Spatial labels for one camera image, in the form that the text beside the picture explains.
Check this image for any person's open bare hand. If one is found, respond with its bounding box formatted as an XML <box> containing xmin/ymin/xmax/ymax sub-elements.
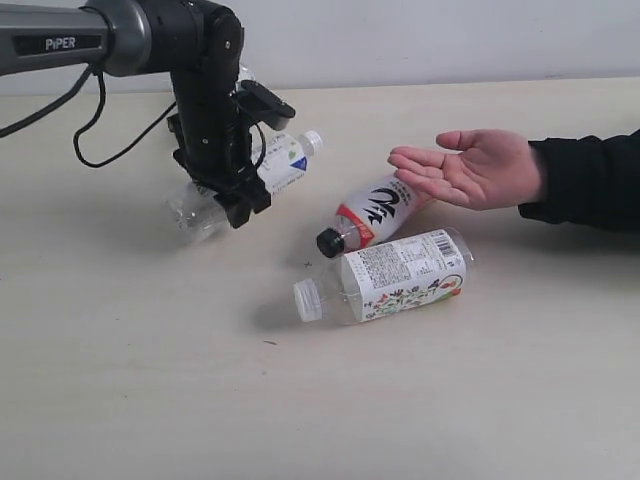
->
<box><xmin>388</xmin><ymin>129</ymin><xmax>546</xmax><ymax>211</ymax></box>

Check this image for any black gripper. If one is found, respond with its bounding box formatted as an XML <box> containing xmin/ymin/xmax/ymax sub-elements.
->
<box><xmin>167</xmin><ymin>112</ymin><xmax>272</xmax><ymax>229</ymax></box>

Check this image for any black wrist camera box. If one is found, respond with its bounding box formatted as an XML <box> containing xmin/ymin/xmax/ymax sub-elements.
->
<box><xmin>234</xmin><ymin>80</ymin><xmax>296</xmax><ymax>131</ymax></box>

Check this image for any blue triangle label water bottle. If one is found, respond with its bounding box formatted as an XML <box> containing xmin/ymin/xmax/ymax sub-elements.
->
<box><xmin>166</xmin><ymin>130</ymin><xmax>326</xmax><ymax>244</ymax></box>

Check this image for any floral label clear bottle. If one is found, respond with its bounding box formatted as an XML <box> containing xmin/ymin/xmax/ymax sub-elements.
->
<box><xmin>293</xmin><ymin>228</ymin><xmax>476</xmax><ymax>324</ymax></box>

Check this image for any pink peach drink bottle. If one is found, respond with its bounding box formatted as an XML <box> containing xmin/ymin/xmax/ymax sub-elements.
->
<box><xmin>316</xmin><ymin>174</ymin><xmax>435</xmax><ymax>259</ymax></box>

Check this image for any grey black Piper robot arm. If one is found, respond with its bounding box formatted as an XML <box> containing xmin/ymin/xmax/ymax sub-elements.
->
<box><xmin>1</xmin><ymin>1</ymin><xmax>271</xmax><ymax>228</ymax></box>

